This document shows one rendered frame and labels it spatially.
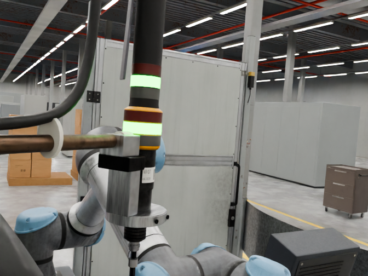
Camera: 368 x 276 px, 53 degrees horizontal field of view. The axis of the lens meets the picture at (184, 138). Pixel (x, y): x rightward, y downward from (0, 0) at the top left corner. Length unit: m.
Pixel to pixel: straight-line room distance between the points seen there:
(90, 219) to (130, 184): 0.78
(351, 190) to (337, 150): 3.59
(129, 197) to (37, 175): 7.71
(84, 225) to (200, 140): 1.51
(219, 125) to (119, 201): 2.25
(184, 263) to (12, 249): 0.32
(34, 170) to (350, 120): 8.07
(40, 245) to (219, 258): 0.64
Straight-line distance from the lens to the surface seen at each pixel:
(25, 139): 0.29
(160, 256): 0.65
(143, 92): 0.41
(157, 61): 0.41
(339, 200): 7.39
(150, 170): 0.41
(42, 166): 8.08
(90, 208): 1.13
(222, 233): 2.80
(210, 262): 0.69
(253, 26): 7.47
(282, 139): 11.07
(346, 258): 1.21
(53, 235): 1.20
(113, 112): 2.28
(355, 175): 7.17
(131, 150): 0.38
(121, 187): 0.40
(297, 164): 10.64
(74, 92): 0.33
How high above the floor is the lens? 1.56
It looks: 3 degrees down
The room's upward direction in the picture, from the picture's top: 4 degrees clockwise
